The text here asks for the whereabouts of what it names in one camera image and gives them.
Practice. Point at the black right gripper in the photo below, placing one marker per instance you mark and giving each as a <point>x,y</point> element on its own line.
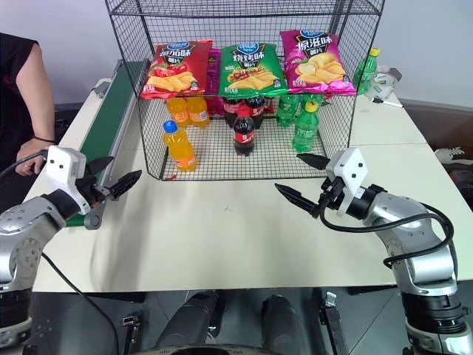
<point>330,192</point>

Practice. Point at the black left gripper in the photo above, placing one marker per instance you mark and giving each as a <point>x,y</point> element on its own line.
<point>90,189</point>

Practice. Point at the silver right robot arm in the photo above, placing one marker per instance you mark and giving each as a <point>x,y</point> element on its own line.
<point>425,266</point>

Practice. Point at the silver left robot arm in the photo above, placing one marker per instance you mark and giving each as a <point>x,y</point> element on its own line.
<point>22,236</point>

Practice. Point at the person's bare left forearm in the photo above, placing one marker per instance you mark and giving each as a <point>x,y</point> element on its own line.
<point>44,118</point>

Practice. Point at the green conveyor belt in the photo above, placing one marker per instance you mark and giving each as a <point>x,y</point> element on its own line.
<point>107,122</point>

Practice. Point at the person's left hand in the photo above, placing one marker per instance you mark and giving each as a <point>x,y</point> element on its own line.
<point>29,153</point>

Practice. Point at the green soda bottle yellow cap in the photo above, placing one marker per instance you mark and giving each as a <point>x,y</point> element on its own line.
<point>366,74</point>
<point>306,129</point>

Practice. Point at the orange soda bottle blue cap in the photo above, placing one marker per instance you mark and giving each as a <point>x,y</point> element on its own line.
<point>181,151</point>

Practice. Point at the black wristband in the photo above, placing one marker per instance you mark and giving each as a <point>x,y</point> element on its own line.
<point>46,139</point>

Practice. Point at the cola bottle red cap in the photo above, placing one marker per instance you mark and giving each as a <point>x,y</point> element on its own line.
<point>244,137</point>

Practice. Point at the white marker pen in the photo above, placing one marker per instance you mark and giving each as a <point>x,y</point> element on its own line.
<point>388,102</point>

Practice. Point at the magenta potato chips bag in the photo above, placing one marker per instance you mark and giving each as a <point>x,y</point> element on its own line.
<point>318,63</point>

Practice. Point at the red potato chips bag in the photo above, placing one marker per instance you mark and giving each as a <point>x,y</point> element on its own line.
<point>173,74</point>

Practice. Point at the green potato chips bag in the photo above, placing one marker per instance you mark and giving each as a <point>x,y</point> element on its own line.
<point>253,72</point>

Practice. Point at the person in dark shirt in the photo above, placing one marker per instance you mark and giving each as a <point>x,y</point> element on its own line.
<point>15,92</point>

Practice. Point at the purple snack bag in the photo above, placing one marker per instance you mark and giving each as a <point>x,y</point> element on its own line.
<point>213,70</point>

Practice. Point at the white fishbone shaped object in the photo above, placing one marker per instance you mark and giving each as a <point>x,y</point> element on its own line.
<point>452,155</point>

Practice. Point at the small black metal connector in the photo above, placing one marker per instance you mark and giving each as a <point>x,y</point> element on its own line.
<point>131,322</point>

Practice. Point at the dark rounded shape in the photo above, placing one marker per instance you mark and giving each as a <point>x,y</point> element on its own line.
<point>192,318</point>

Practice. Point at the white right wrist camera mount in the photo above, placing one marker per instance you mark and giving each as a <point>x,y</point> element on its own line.
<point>351,162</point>

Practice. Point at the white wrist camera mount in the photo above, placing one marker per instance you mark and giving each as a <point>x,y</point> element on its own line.
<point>351,162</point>
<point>61,162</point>

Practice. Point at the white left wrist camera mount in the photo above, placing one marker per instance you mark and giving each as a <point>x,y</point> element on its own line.
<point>61,162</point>

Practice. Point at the black metal table bracket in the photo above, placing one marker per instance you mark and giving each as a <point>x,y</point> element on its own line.
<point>334,325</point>

